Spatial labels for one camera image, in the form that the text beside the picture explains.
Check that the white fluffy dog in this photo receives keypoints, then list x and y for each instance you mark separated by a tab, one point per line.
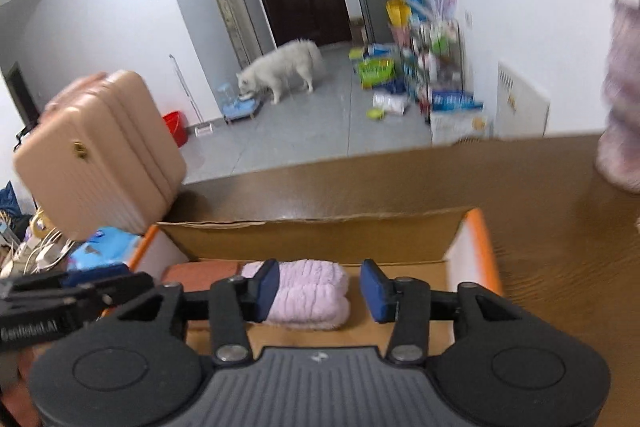
280	72

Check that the cluttered metal rack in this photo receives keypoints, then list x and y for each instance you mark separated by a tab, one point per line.
435	52

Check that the white radiator cover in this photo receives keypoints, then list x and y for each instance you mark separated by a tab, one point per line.
522	102

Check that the pink patterned vase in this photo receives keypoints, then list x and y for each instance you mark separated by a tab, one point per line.
622	97

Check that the blue plastic packet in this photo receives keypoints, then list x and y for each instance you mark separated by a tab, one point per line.
107	247

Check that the green plastic basket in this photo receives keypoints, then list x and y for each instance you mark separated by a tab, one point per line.
377	72

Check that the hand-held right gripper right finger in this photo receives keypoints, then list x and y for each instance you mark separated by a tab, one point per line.
377	294

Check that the pink hard-shell suitcase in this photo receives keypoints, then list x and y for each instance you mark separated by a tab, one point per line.
100	147

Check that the white mop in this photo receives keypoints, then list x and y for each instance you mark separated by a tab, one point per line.
192	107

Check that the red bucket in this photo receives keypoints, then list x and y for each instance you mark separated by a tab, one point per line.
176	127

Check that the pink fluffy socks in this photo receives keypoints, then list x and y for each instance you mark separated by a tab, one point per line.
310	292

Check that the yellow bag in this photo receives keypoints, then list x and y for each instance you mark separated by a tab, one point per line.
397	11

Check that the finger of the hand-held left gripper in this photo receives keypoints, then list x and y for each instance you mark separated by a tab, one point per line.
120	284

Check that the dark cloth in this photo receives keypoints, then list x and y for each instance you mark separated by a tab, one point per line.
10	202

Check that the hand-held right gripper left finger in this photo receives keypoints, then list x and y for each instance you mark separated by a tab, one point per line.
265	292

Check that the reddish brown cloth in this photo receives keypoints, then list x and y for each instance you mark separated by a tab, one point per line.
200	272

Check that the white carton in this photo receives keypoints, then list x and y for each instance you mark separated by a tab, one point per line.
455	127

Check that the green bowl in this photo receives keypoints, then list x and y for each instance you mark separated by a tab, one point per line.
375	113

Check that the blue pet feeding stand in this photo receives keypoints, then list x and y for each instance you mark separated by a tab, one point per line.
242	107

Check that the white plastic packs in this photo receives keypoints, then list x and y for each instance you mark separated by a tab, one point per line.
390	103

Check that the orange cardboard box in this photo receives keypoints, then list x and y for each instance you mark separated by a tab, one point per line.
300	242

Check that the blue packaged boxes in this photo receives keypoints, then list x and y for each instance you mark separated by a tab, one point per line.
457	101

